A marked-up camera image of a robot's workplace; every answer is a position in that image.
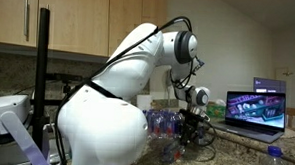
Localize white VR headset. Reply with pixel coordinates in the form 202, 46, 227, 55
0, 93, 55, 165

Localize green tissue box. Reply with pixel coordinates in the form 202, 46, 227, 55
207, 98, 228, 119

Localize black camera stand pole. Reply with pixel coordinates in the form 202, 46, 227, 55
27, 6, 87, 154

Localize silver cabinet handle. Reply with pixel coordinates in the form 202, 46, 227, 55
22, 0, 31, 39

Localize silver open laptop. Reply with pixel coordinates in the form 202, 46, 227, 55
206, 89, 287, 145

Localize white paper towel roll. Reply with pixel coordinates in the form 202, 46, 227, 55
135, 94, 154, 111

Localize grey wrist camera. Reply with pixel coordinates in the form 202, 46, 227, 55
201, 113, 212, 123

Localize wooden wall cabinet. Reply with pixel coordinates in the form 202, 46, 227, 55
0, 0, 169, 67

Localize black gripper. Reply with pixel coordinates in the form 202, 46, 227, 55
178, 108, 209, 148

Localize wrapped pack of water bottles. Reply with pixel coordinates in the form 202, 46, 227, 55
141, 107, 185, 141

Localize woven placemat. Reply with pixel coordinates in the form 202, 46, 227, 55
271, 127, 295, 141

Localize purple screen monitor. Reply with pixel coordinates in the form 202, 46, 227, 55
252, 76, 288, 96

